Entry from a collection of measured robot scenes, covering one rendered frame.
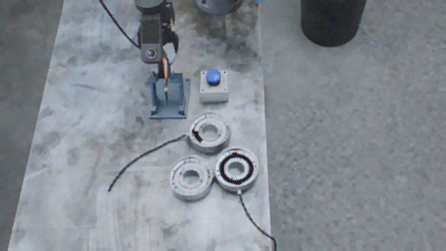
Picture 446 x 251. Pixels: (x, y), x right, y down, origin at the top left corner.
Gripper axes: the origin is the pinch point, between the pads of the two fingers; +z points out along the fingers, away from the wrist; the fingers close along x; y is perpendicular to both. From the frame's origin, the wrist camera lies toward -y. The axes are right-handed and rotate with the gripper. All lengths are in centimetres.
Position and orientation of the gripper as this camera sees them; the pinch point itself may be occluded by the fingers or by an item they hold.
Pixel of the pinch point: (163, 63)
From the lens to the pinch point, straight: 133.7
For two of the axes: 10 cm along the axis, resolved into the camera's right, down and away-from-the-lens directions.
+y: 0.5, -8.4, 5.3
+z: 0.7, 5.4, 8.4
